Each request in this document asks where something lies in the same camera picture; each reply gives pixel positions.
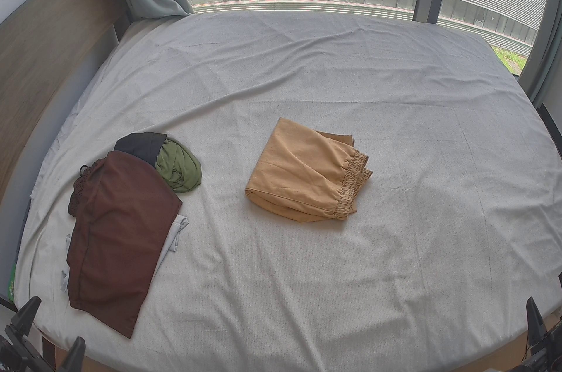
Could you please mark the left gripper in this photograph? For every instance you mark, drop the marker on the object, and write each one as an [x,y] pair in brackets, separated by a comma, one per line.
[17,355]

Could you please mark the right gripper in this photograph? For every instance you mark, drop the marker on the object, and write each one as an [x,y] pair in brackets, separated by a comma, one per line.
[546,357]

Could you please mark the tan shorts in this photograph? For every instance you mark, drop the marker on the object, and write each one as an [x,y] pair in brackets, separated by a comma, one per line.
[298,168]

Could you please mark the bed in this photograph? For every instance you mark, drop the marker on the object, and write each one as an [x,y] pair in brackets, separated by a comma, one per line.
[307,76]

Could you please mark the brown shorts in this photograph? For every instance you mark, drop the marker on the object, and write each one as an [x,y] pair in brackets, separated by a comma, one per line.
[118,229]

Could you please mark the pale blue garment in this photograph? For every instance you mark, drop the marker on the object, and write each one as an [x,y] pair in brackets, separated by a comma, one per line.
[173,236]

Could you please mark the black garment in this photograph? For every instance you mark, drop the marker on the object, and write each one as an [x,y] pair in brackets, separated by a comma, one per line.
[136,146]

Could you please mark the green garment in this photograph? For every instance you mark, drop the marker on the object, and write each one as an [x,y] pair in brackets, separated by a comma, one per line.
[180,168]

